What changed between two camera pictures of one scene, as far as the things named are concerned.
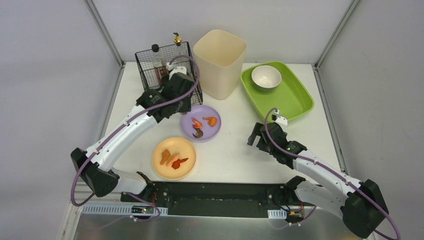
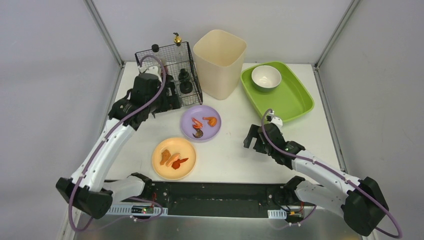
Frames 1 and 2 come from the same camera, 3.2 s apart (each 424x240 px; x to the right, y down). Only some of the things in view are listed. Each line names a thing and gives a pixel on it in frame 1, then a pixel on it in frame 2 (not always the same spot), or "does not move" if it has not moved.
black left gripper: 185,84 → 170,98
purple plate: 198,112 does not move
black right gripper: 260,137 does not move
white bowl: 266,78 does not move
